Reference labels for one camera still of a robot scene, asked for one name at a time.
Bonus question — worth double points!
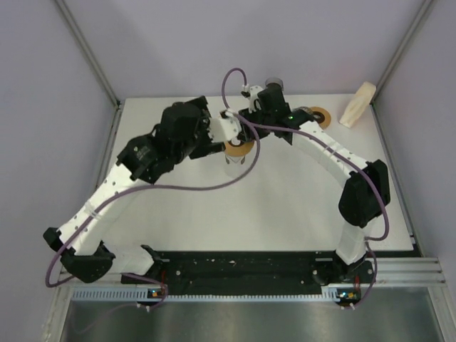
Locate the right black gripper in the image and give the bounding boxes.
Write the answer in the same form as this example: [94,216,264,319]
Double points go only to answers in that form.
[239,105,274,144]

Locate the wooden dripper holder ring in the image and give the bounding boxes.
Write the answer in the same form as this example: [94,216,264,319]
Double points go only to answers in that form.
[224,139,254,157]

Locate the clear glass cup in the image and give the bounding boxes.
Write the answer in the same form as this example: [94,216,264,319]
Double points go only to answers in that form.
[224,155,247,178]

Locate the cream filter holder box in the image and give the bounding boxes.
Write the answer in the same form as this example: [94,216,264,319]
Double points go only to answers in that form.
[339,82,376,128]

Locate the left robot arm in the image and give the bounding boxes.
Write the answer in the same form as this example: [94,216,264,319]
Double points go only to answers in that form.
[43,96,212,284]

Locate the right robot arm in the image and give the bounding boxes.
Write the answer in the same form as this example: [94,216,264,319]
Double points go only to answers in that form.
[239,83,390,282]

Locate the grey glass carafe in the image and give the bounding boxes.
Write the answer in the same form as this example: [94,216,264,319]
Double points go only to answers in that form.
[265,77,284,90]

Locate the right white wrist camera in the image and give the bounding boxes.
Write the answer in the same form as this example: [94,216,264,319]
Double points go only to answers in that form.
[241,84,264,113]

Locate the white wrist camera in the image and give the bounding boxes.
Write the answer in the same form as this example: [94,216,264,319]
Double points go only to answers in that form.
[207,109,242,143]
[241,84,264,113]

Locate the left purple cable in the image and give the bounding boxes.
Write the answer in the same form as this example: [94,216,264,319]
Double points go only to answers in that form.
[44,110,261,289]

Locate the purple cable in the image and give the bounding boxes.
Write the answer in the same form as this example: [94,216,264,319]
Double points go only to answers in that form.
[221,67,390,308]
[44,110,261,289]

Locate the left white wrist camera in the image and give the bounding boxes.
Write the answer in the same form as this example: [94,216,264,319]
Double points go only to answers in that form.
[207,109,242,143]

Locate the wooden ring by grey dripper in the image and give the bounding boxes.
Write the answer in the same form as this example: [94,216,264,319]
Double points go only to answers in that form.
[309,106,332,130]

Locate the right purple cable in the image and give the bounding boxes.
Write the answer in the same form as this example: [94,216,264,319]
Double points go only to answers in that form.
[221,67,390,308]

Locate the left corner aluminium post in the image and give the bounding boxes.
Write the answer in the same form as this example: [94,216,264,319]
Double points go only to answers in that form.
[52,0,120,108]

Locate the corner aluminium post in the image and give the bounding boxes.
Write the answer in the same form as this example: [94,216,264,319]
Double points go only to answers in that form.
[370,0,437,104]
[52,0,120,108]

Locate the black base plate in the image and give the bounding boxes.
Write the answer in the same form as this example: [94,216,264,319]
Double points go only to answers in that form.
[120,250,378,296]

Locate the right corner aluminium post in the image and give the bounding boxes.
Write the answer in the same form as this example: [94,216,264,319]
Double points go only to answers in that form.
[370,0,437,104]

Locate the grey slotted cable duct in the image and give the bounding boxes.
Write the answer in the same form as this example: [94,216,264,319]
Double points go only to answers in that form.
[71,287,356,303]

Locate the aluminium frame rail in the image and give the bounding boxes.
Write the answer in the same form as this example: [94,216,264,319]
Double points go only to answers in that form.
[56,256,448,286]

